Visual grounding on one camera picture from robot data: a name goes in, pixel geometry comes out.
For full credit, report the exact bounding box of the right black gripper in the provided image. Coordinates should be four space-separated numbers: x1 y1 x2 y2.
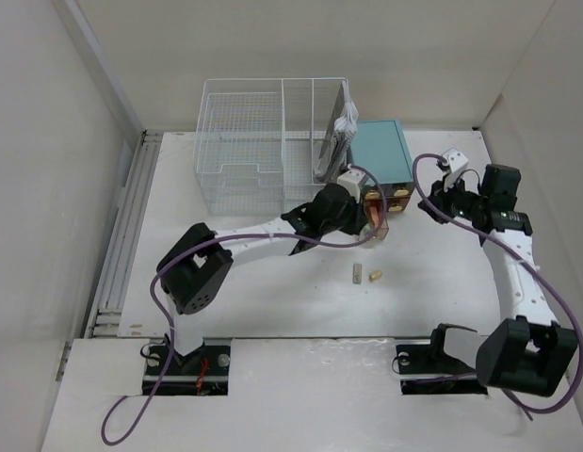
416 172 487 224

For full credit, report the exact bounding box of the clear smoked drawer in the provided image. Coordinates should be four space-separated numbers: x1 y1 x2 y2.
359 200 389 242

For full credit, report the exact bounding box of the grey white eraser block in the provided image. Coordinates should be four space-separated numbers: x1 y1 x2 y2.
352 263 363 284

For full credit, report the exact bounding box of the grey white booklet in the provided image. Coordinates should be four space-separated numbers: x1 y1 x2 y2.
314 79 359 184

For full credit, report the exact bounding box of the orange marker pen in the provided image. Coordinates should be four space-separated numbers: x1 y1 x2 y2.
366 203 381 229

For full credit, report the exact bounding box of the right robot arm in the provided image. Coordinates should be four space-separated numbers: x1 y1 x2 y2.
418 157 583 397

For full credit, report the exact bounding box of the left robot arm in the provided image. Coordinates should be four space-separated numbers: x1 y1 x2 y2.
150 181 367 375

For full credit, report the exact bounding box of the teal drawer box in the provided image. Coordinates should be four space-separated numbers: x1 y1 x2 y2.
348 119 414 215

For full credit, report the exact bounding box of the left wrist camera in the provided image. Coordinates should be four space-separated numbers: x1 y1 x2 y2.
336 167 367 202

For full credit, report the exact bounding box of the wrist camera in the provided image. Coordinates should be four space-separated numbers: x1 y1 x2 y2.
336 167 367 202
440 148 469 191

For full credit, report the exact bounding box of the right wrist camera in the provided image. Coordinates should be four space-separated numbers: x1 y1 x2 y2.
440 148 469 191

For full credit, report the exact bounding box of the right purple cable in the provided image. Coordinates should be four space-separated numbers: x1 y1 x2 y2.
412 153 583 421

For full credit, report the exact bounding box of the purple cable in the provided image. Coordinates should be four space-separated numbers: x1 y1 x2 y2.
101 164 389 446
412 153 583 421

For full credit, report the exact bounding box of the white wire mesh organizer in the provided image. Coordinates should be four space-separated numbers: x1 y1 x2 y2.
194 77 344 217

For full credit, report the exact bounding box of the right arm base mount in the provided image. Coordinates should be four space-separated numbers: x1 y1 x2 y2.
392 323 488 396

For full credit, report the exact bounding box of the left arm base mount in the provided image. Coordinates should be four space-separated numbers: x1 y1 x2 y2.
139 337 232 396

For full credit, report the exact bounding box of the aluminium rail frame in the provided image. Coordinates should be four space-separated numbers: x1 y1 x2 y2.
81 130 163 339

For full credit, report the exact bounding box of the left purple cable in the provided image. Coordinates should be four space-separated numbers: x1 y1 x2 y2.
101 164 389 446

